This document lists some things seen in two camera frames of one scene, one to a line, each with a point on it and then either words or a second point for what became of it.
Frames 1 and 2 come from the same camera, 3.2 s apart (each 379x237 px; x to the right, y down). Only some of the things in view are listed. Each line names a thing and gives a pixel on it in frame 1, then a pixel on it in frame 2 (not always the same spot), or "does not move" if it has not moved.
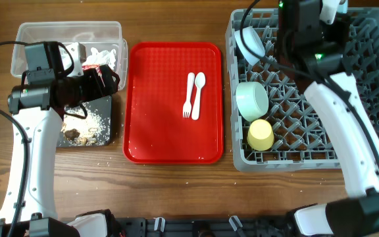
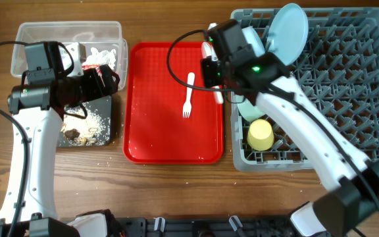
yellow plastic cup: x=260 y=136 does not move
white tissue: x=103 y=58 does not move
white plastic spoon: x=200 y=80 to x=208 y=49
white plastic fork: x=187 y=106 does not move
